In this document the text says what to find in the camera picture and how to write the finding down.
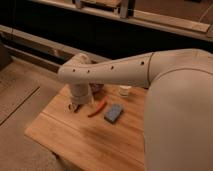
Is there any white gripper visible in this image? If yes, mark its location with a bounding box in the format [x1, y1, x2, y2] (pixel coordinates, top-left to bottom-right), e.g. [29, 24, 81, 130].
[68, 84, 92, 112]

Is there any white ceramic cup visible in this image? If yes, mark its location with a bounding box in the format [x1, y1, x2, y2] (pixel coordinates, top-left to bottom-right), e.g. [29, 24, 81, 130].
[119, 86, 131, 97]

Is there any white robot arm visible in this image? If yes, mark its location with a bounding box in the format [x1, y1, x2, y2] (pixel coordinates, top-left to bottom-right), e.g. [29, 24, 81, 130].
[58, 49, 213, 171]

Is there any black rectangular block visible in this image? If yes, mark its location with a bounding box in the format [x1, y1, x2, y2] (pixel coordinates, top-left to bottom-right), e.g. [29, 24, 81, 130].
[74, 104, 82, 113]

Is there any dark maroon bowl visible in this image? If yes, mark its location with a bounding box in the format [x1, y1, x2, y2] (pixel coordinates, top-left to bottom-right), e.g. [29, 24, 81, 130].
[90, 83, 103, 93]

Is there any red chili pepper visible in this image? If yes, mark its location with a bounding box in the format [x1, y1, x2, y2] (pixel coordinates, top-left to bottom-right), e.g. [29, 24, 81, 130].
[88, 101, 107, 117]

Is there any blue sponge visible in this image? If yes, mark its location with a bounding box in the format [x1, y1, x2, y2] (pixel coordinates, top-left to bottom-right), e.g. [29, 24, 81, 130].
[104, 104, 123, 123]

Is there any grey metal rail frame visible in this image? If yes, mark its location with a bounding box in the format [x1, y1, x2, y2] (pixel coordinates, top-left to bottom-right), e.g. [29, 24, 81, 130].
[0, 24, 107, 72]

